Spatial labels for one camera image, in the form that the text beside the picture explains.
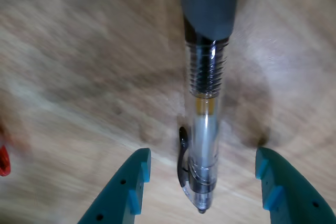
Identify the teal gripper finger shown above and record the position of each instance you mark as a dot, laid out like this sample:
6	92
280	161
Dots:
296	197
123	192

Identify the red gel pen white grip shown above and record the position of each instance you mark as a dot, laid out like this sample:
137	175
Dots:
4	161

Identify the clear pen grey grip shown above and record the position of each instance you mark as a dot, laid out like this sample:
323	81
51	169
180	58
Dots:
207	11

